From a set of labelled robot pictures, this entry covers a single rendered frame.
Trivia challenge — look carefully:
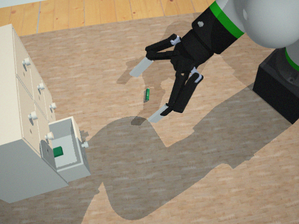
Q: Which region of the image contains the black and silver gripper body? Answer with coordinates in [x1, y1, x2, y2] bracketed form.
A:
[170, 29, 214, 74]

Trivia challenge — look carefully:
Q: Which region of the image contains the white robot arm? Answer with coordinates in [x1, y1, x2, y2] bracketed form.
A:
[192, 0, 299, 89]

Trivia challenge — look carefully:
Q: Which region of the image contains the green and white eraser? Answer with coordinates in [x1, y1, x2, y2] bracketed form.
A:
[53, 146, 63, 157]

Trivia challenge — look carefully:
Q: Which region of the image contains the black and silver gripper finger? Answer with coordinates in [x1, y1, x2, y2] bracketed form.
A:
[148, 58, 203, 123]
[129, 34, 181, 78]

